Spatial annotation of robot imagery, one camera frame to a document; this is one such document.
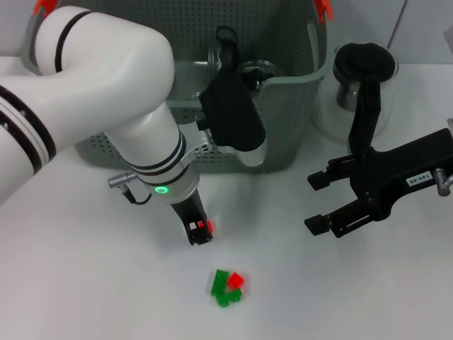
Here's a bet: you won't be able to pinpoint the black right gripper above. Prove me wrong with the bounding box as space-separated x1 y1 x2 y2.
304 127 453 239

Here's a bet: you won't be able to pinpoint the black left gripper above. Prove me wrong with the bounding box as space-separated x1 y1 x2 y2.
169 194 214 247

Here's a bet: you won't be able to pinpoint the green long toy brick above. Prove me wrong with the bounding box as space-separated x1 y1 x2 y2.
210 268 229 298

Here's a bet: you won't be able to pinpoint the grey perforated storage bin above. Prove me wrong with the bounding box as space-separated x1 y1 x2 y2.
26 0 336 174

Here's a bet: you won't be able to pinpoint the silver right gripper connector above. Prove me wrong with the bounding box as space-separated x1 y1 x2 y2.
434 168 453 198

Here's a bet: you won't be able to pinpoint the grey left gripper cable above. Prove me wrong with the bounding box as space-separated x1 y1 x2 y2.
108 171 154 205

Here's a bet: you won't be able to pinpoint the glass pitcher black handle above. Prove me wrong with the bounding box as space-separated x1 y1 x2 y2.
311 41 400 142

